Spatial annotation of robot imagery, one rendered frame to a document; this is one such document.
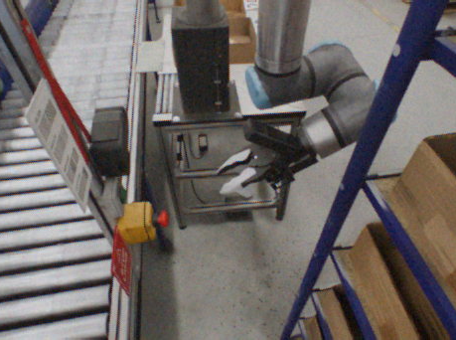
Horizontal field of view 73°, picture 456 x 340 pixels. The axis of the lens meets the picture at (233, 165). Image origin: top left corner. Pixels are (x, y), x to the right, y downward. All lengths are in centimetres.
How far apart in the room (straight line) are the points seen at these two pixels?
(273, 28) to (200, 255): 130
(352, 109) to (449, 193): 29
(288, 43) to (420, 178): 30
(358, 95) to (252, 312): 115
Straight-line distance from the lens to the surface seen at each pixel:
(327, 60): 67
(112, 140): 61
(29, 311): 88
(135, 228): 73
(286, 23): 54
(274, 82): 60
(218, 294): 157
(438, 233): 40
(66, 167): 51
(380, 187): 46
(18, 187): 114
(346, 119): 61
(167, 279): 162
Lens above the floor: 146
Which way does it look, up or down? 47 degrees down
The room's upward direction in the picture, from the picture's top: straight up
